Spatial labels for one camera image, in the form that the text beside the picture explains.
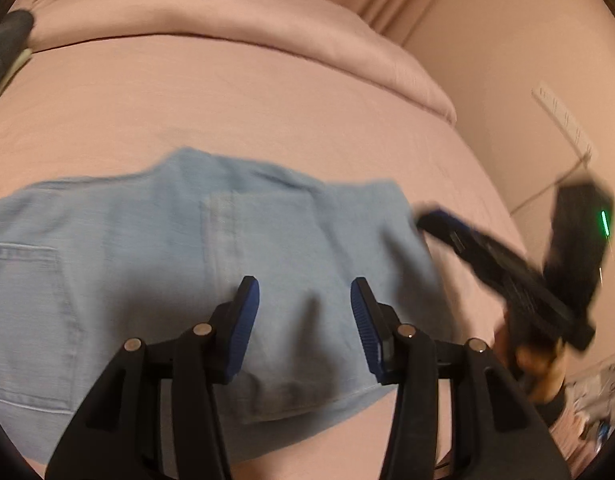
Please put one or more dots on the person's right hand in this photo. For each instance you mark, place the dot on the person's right hand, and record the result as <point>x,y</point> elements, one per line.
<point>535,362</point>

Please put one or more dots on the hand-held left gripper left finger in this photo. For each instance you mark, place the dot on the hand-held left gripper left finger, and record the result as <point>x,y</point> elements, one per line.
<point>245,330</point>

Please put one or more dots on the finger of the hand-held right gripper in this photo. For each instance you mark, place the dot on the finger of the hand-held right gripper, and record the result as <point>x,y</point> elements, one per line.
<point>445,225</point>

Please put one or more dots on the pink duvet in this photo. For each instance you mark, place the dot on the pink duvet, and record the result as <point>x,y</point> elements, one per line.
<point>212,5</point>

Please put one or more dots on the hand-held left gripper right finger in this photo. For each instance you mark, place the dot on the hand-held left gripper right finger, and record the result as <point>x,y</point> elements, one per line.
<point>365,330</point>

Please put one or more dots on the white power strip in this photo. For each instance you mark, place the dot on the white power strip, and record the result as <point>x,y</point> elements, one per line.
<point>562,120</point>

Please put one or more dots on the folded dark denim jeans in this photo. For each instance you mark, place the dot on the folded dark denim jeans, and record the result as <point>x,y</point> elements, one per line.
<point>7,35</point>

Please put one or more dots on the white printed packaging pile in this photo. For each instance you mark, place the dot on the white printed packaging pile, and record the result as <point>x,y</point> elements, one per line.
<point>592,390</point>

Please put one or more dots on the light blue denim pants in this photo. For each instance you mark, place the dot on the light blue denim pants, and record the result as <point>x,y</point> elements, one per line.
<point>137,260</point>

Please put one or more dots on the pink curtain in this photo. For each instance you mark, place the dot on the pink curtain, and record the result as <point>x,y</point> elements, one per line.
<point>387,0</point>

